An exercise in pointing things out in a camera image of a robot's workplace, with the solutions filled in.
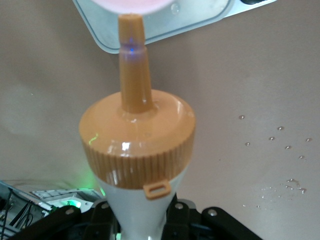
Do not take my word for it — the squeeze bottle with orange cap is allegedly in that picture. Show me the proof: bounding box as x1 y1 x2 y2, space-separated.
78 13 197 240

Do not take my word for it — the pink plastic cup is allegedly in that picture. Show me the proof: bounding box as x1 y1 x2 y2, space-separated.
90 0 176 15

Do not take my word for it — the silver digital kitchen scale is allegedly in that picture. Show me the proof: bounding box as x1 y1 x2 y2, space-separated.
71 0 279 55

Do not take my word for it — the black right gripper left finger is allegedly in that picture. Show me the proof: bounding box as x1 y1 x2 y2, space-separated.
14 199 124 240

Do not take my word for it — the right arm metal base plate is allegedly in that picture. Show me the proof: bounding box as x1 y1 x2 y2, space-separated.
0 179 85 227

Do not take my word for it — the brown table cover sheet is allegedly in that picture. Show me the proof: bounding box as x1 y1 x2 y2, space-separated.
0 0 320 240

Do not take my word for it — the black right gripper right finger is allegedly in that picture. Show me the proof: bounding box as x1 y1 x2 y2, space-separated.
161 196 264 240

